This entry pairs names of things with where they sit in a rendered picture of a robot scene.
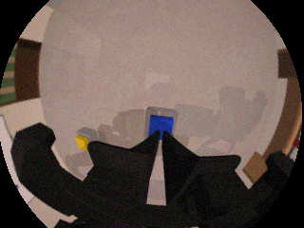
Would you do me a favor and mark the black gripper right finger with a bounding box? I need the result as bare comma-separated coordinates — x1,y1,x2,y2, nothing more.
162,130,242,206

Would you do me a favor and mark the yellow button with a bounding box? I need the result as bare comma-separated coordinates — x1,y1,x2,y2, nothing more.
75,128,99,151

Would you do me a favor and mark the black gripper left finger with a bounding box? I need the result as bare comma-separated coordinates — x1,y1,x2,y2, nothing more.
87,130,160,202

